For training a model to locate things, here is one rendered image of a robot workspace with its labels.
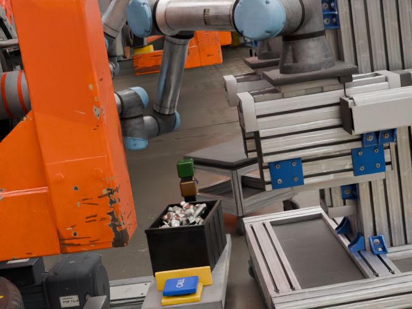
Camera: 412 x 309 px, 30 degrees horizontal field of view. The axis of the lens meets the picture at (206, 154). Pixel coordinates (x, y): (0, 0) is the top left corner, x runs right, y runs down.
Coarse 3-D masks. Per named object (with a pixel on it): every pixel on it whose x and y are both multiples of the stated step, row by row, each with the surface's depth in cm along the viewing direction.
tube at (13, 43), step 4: (8, 40) 225; (12, 40) 225; (16, 40) 224; (0, 44) 225; (4, 44) 225; (8, 44) 225; (12, 44) 224; (16, 44) 224; (0, 48) 225; (4, 48) 225; (8, 48) 226
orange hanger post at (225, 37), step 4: (220, 32) 773; (224, 32) 772; (228, 32) 772; (220, 36) 773; (224, 36) 773; (228, 36) 773; (164, 40) 778; (220, 40) 774; (224, 40) 774; (228, 40) 774; (220, 44) 775; (224, 44) 775; (228, 44) 775
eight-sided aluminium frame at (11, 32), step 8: (0, 8) 236; (0, 16) 236; (0, 24) 239; (8, 24) 242; (8, 32) 243; (16, 48) 249; (8, 56) 252; (16, 56) 252; (8, 64) 254; (16, 64) 254
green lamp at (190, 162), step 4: (180, 160) 194; (184, 160) 194; (188, 160) 193; (192, 160) 193; (180, 164) 192; (184, 164) 191; (188, 164) 191; (192, 164) 192; (180, 168) 192; (184, 168) 192; (188, 168) 192; (192, 168) 192; (180, 172) 192; (184, 172) 192; (188, 172) 192; (192, 172) 192; (180, 176) 192; (184, 176) 192; (188, 176) 192; (192, 176) 192
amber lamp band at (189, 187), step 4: (192, 180) 193; (180, 184) 193; (184, 184) 193; (188, 184) 192; (192, 184) 192; (196, 184) 195; (180, 188) 193; (184, 188) 193; (188, 188) 193; (192, 188) 193; (196, 188) 194; (184, 192) 193; (188, 192) 193; (192, 192) 193; (196, 192) 193; (184, 196) 193; (188, 196) 193
